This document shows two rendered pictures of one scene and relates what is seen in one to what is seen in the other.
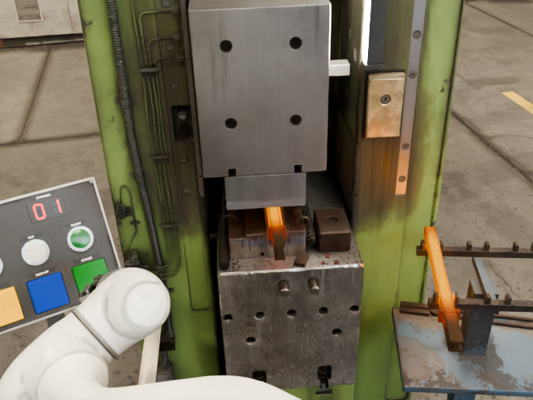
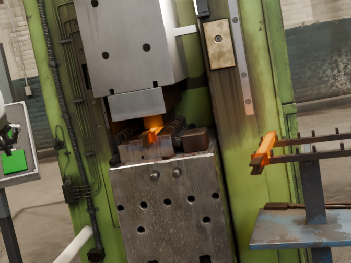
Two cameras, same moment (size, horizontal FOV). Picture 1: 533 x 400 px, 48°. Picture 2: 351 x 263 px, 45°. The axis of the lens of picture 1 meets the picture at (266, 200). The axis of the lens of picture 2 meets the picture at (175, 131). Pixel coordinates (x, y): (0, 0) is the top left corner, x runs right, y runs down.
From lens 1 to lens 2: 0.82 m
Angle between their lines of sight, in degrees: 26
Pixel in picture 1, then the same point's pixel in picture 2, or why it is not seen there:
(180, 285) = (103, 204)
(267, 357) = (156, 247)
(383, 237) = (246, 153)
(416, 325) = (275, 214)
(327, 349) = (202, 238)
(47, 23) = not seen: hidden behind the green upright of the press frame
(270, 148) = (133, 70)
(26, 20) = not seen: hidden behind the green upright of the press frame
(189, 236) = (104, 163)
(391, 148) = (233, 78)
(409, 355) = (261, 229)
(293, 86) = (140, 24)
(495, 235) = not seen: outside the picture
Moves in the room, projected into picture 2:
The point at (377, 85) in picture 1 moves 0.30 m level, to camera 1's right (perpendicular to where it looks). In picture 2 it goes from (210, 28) to (295, 11)
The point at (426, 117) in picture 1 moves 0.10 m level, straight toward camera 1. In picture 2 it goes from (254, 51) to (245, 53)
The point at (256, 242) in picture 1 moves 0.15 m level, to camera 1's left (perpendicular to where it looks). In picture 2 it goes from (137, 147) to (98, 153)
